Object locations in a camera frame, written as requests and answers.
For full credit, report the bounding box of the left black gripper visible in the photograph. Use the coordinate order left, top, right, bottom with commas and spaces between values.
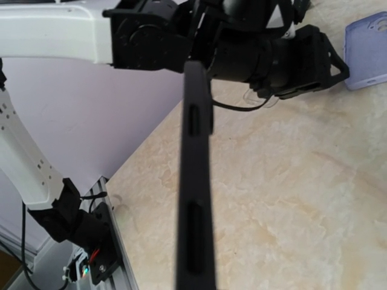
253, 25, 350, 100

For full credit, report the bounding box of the black phone face up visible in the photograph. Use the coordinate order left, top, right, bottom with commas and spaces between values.
175, 61, 216, 289

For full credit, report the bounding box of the clear case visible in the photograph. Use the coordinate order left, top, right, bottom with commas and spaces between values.
243, 89, 279, 108

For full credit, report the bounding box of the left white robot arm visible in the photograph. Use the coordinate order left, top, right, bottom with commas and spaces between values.
1, 1, 350, 249

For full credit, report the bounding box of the lavender phone case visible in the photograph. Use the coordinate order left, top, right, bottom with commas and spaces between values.
343, 11, 386, 91

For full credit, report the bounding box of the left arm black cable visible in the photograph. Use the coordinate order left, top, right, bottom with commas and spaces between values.
211, 96, 273, 113

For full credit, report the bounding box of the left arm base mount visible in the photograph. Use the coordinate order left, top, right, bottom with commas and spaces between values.
64, 202, 122, 285

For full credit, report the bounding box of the front aluminium rail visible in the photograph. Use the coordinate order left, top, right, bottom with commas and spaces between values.
89, 176, 140, 290

